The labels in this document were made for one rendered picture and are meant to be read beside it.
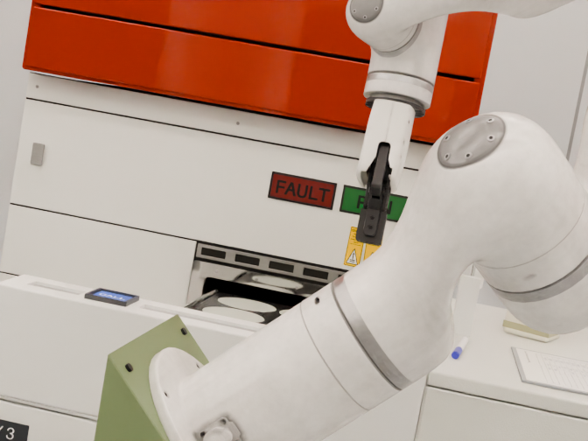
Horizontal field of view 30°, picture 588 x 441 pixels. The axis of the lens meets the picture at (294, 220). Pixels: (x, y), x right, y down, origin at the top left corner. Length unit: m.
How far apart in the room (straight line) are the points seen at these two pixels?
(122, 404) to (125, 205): 1.06
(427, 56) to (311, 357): 0.50
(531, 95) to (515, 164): 2.49
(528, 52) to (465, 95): 1.56
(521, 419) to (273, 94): 0.81
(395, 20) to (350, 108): 0.61
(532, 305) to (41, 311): 0.66
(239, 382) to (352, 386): 0.10
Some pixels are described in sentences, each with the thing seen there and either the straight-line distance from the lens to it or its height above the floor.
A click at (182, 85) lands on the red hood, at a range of 1.93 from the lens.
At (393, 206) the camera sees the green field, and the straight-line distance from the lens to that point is 1.92.
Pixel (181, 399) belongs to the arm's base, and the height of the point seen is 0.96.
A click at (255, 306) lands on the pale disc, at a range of 1.86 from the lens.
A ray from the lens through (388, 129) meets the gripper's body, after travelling 1.31.
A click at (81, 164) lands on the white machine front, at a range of 2.04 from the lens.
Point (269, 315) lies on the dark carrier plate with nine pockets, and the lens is 1.81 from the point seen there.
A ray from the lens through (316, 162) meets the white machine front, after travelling 1.94.
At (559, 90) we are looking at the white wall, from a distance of 3.41.
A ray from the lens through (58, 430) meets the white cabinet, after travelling 1.44.
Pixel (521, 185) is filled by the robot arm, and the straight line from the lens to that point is 0.92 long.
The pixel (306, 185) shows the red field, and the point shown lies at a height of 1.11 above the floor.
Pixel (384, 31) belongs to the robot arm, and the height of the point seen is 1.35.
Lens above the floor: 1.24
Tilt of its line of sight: 6 degrees down
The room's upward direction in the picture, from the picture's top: 10 degrees clockwise
